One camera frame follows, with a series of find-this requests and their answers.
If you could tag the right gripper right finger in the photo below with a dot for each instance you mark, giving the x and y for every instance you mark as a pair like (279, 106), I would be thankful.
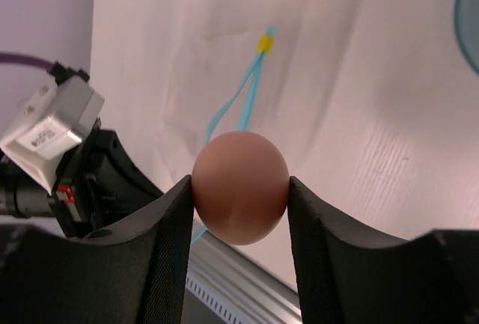
(348, 272)

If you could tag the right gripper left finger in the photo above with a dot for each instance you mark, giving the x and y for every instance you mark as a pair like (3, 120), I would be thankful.
(132, 271)

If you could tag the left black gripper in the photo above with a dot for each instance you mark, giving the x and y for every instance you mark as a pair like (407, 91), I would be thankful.
(96, 184)

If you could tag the brown egg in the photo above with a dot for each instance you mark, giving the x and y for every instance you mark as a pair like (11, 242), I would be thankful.
(240, 184)

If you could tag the clear zip top bag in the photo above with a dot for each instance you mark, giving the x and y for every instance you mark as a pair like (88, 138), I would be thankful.
(207, 97)

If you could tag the blue plastic tub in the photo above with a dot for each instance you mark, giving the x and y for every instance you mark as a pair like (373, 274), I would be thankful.
(466, 30)

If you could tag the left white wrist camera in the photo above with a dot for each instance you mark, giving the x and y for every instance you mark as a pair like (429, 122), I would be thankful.
(55, 120)

